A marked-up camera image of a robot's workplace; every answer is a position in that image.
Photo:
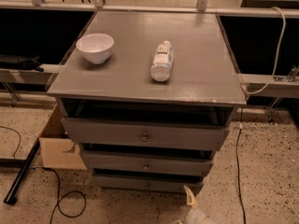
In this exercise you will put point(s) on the metal rail frame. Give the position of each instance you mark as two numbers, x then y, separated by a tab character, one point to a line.
22	35

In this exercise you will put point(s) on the clear plastic bottle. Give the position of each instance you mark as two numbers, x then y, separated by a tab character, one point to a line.
161	67

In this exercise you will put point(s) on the grey top drawer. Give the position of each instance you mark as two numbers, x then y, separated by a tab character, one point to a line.
143	134

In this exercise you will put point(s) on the black cloth on rail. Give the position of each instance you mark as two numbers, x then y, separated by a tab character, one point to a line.
20	63

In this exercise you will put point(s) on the black metal bar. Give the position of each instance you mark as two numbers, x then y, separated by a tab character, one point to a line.
23	165

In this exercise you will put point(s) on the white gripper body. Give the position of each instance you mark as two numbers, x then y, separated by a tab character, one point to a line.
199	217

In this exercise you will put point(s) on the grey bottom drawer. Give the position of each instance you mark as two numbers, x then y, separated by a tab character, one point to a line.
119	182

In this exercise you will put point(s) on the grey middle drawer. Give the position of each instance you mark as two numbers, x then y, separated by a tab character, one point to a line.
145	164

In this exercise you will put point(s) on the white ceramic bowl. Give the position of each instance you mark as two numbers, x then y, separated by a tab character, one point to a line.
95	48

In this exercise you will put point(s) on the grey drawer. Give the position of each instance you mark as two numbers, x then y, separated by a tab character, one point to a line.
119	182
145	164
143	134

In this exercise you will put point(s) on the cardboard box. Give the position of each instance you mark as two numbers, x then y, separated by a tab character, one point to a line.
57	150

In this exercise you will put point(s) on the grey drawer cabinet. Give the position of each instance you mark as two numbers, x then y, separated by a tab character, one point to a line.
203	90

